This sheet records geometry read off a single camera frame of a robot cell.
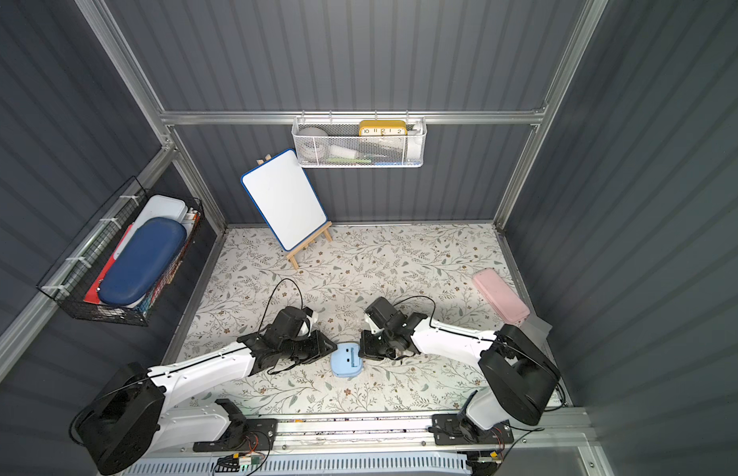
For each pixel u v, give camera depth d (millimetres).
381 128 869
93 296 654
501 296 991
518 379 444
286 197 931
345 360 825
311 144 830
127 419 412
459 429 657
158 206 787
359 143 905
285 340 670
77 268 623
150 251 685
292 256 1023
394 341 642
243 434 709
